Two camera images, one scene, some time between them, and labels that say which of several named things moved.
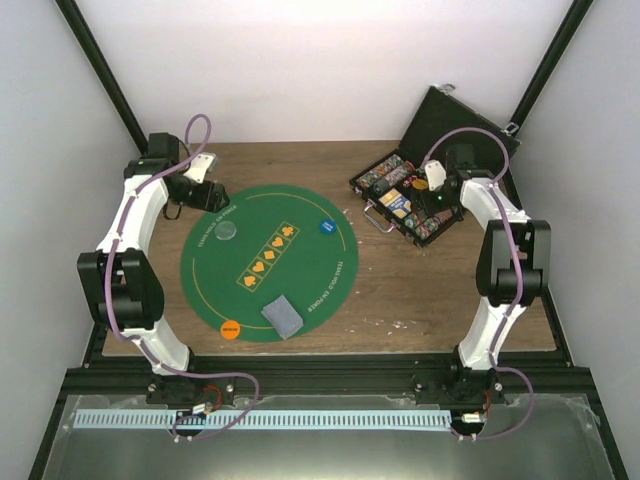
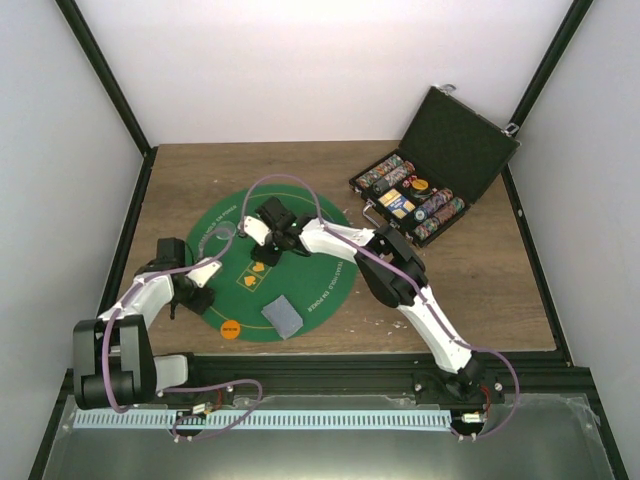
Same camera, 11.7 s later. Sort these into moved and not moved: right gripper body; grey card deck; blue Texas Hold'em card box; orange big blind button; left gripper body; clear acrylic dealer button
Moved: left gripper body; right gripper body
Not moved: clear acrylic dealer button; blue Texas Hold'em card box; orange big blind button; grey card deck
